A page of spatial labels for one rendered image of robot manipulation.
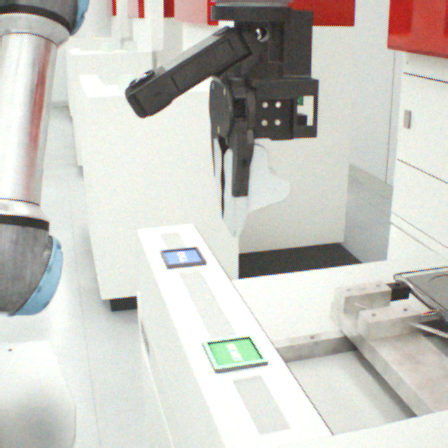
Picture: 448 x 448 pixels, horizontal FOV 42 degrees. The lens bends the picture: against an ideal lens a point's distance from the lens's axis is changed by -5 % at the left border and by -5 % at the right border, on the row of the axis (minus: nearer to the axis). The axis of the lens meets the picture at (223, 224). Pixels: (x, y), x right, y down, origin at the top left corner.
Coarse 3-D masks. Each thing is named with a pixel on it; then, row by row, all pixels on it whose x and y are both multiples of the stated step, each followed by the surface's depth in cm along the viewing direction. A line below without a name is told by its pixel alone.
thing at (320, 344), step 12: (432, 324) 92; (444, 324) 92; (312, 336) 87; (324, 336) 87; (336, 336) 87; (276, 348) 85; (288, 348) 85; (300, 348) 86; (312, 348) 87; (324, 348) 87; (336, 348) 88; (348, 348) 88; (288, 360) 86; (300, 360) 87
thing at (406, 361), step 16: (336, 320) 90; (352, 320) 86; (352, 336) 85; (400, 336) 81; (416, 336) 81; (368, 352) 80; (384, 352) 77; (400, 352) 77; (416, 352) 77; (432, 352) 77; (384, 368) 76; (400, 368) 74; (416, 368) 74; (432, 368) 74; (400, 384) 72; (416, 384) 70; (432, 384) 70; (416, 400) 69; (432, 400) 67
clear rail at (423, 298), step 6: (396, 276) 95; (402, 276) 94; (408, 282) 92; (414, 288) 90; (414, 294) 89; (420, 294) 88; (420, 300) 88; (426, 300) 86; (432, 300) 86; (426, 306) 86; (432, 306) 85; (438, 306) 84; (438, 312) 83; (444, 312) 83; (444, 318) 82
